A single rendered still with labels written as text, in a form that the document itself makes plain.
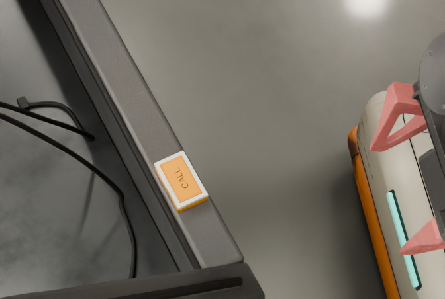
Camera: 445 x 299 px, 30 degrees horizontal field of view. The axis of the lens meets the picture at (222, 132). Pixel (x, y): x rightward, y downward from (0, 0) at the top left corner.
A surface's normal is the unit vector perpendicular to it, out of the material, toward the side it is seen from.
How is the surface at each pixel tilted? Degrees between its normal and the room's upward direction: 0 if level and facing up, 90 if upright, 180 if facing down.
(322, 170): 0
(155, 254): 0
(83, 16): 0
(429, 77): 63
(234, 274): 43
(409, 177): 17
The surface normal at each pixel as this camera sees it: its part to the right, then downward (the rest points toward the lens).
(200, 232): 0.04, -0.47
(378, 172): -0.99, 0.13
